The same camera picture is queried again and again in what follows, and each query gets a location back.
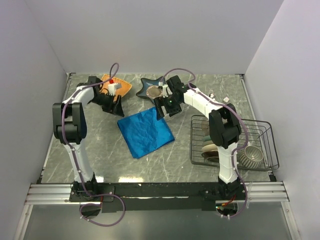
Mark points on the silver fork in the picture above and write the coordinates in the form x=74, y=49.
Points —
x=226, y=100

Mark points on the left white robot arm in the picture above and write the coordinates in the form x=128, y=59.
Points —
x=70, y=128

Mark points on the black wire dish rack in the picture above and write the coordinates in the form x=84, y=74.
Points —
x=260, y=134

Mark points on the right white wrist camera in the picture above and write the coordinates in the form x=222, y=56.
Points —
x=165, y=91

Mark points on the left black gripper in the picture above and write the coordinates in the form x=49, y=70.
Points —
x=117, y=108

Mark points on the blue cloth napkin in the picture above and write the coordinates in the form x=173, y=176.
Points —
x=144, y=133

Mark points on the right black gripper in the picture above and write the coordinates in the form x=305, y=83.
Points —
x=161, y=101

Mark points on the dark blue star dish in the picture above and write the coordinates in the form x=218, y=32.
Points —
x=151, y=88

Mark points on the orange woven basket tray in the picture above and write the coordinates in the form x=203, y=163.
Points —
x=122, y=91

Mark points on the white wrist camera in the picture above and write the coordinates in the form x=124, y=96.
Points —
x=165, y=91
x=114, y=87

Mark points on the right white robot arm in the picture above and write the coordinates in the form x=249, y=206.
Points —
x=223, y=124

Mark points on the green plate in rack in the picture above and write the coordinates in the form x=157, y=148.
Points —
x=206, y=138

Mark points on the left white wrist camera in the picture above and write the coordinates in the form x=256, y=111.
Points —
x=114, y=87

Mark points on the grey ribbed mug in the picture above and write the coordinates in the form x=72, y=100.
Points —
x=250, y=157

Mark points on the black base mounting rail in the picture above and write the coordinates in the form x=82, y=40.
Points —
x=148, y=196

